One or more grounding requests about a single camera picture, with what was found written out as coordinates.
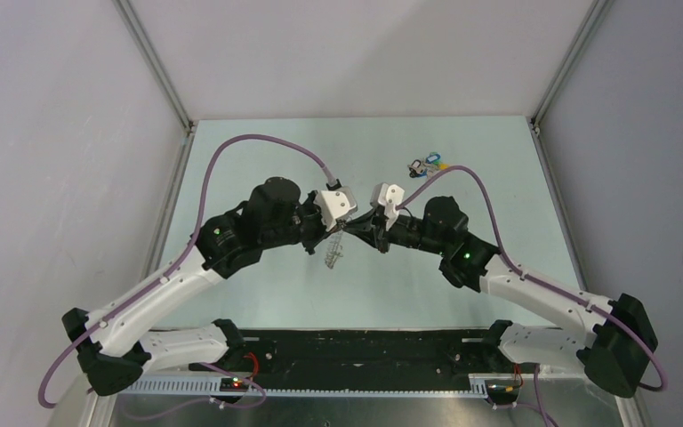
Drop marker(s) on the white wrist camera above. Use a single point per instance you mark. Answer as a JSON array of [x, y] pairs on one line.
[[385, 201], [335, 205]]

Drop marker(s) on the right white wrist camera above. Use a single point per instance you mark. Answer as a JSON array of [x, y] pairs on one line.
[[385, 201]]

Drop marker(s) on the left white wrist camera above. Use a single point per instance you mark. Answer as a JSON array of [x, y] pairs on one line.
[[335, 205]]

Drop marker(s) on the white slotted cable duct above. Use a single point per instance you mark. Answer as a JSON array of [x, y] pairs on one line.
[[230, 386]]

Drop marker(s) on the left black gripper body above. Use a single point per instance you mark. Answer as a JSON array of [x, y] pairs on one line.
[[310, 227]]

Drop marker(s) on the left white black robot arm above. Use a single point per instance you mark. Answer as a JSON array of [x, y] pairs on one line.
[[118, 343]]

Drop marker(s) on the aluminium frame post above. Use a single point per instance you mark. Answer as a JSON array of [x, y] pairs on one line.
[[591, 23], [150, 56]]

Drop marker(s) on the blue key tag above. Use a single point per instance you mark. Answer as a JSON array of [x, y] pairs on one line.
[[433, 158]]

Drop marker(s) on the right aluminium frame post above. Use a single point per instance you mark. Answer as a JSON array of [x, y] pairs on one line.
[[591, 23]]

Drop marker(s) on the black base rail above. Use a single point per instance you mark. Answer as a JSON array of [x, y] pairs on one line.
[[365, 359]]

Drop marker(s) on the metal disc with keyrings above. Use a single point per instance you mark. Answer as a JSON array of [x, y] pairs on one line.
[[334, 250]]

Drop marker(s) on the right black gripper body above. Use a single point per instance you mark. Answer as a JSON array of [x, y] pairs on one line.
[[387, 237]]

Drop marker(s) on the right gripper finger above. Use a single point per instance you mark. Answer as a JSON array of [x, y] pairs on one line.
[[364, 231], [365, 220]]

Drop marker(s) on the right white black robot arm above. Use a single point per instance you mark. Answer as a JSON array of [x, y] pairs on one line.
[[610, 340]]

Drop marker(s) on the left aluminium frame post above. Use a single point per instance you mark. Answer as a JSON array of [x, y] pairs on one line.
[[150, 56]]

